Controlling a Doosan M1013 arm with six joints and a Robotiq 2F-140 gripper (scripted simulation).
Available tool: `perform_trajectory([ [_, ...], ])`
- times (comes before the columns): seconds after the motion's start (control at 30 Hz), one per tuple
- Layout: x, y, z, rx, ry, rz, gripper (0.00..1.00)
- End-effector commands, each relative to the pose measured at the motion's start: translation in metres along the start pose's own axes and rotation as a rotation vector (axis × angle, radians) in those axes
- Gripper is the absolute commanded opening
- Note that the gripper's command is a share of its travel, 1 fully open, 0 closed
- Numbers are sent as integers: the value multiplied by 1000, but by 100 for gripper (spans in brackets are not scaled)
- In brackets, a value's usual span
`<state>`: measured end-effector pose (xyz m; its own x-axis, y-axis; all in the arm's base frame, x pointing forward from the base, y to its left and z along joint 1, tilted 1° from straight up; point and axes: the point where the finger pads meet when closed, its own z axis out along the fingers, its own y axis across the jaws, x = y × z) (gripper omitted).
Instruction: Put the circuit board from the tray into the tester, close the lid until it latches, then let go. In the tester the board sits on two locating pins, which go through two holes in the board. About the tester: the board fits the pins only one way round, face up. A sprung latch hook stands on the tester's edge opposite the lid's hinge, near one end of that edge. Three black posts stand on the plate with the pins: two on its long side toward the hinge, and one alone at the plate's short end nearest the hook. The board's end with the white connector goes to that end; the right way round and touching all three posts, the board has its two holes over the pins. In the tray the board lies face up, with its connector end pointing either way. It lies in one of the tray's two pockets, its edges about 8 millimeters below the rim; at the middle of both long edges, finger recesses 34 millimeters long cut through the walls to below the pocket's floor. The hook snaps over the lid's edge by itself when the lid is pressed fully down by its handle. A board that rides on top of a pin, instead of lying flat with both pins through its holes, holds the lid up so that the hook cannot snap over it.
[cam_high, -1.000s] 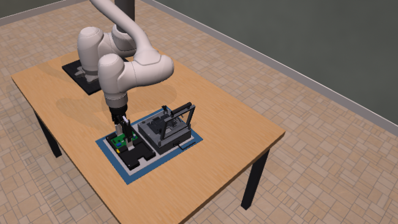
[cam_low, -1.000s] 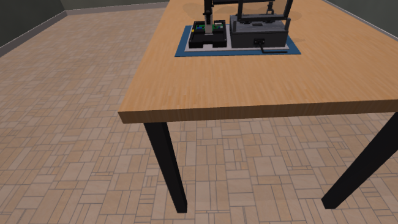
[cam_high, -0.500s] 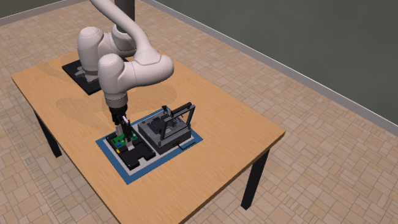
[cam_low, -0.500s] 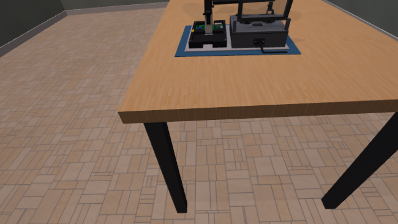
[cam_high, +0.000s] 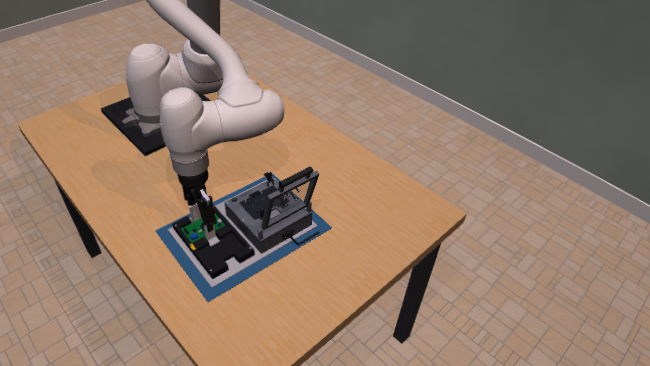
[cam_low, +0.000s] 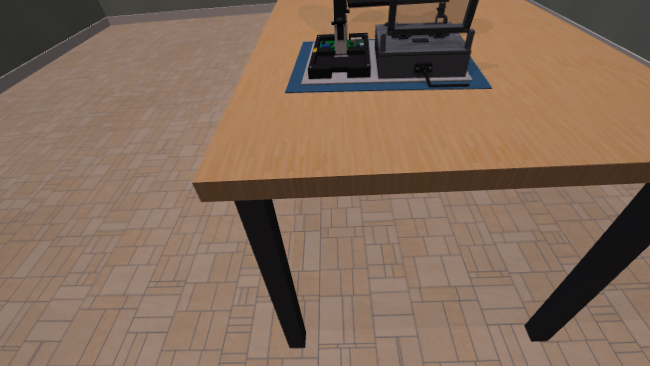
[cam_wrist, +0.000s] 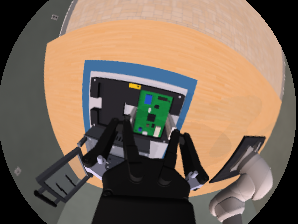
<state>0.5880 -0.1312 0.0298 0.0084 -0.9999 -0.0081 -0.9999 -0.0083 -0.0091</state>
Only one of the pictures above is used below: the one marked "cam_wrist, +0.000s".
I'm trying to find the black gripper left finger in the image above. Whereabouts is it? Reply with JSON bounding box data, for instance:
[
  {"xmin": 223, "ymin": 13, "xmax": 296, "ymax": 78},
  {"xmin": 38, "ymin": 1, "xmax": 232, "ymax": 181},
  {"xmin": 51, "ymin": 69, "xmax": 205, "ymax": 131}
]
[{"xmin": 82, "ymin": 106, "xmax": 145, "ymax": 182}]

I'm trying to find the green circuit board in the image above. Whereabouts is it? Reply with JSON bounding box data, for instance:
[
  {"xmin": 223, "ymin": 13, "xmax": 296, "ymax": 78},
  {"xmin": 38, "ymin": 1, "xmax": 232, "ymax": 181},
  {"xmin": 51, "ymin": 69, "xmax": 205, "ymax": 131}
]
[{"xmin": 133, "ymin": 90, "xmax": 173, "ymax": 137}]

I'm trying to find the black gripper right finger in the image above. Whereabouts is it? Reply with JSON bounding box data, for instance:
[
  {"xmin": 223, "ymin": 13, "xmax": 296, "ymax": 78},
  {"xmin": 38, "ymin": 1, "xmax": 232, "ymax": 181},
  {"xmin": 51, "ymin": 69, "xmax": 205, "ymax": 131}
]
[{"xmin": 158, "ymin": 113, "xmax": 209, "ymax": 191}]

